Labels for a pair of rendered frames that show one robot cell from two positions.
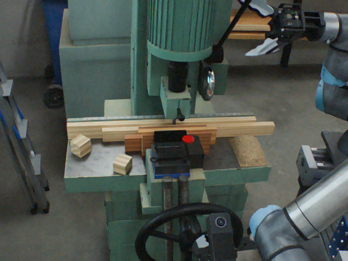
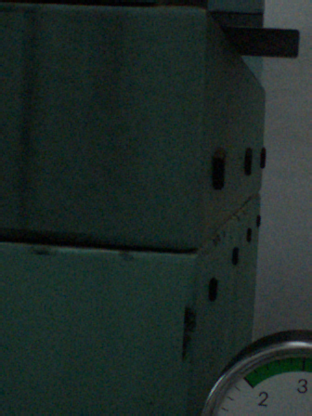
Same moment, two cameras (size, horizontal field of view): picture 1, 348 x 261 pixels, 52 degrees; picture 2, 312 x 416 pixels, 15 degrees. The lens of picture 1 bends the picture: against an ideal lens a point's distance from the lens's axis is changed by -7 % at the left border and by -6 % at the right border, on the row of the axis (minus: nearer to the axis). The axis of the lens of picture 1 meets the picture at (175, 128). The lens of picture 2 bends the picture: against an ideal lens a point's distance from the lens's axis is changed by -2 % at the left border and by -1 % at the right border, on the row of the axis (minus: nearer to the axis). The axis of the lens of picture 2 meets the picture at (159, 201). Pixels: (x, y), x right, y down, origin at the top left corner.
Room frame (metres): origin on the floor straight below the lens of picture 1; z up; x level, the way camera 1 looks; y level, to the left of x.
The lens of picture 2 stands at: (0.43, -0.36, 0.75)
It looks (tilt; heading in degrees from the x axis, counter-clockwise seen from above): 3 degrees down; 18
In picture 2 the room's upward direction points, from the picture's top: 3 degrees clockwise
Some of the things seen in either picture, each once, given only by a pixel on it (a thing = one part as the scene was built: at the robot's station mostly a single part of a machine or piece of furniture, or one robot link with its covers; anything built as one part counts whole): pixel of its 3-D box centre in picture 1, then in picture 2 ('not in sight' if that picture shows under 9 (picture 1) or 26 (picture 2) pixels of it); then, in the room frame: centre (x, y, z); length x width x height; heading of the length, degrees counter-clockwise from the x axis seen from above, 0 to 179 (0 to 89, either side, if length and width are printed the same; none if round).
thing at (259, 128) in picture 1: (191, 131); not in sight; (0.96, -0.05, 0.92); 0.55 x 0.02 x 0.04; 101
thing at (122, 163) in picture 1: (122, 163); not in sight; (0.79, 0.14, 0.92); 0.05 x 0.04 x 0.03; 163
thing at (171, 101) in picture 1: (175, 98); not in sight; (0.97, 0.01, 1.03); 0.14 x 0.07 x 0.09; 11
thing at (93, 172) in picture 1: (168, 167); not in sight; (0.84, 0.01, 0.87); 0.61 x 0.30 x 0.06; 101
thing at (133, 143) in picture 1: (163, 142); not in sight; (0.89, 0.03, 0.92); 0.23 x 0.02 x 0.05; 101
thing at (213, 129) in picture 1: (177, 136); not in sight; (0.92, -0.01, 0.93); 0.24 x 0.01 x 0.06; 101
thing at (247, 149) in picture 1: (248, 146); not in sight; (0.91, -0.23, 0.92); 0.14 x 0.09 x 0.04; 11
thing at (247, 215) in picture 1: (246, 230); not in sight; (0.86, -0.28, 0.58); 0.12 x 0.08 x 0.08; 11
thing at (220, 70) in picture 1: (212, 75); not in sight; (1.16, -0.11, 1.02); 0.09 x 0.07 x 0.12; 101
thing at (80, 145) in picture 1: (80, 145); not in sight; (0.84, 0.27, 0.92); 0.05 x 0.04 x 0.04; 149
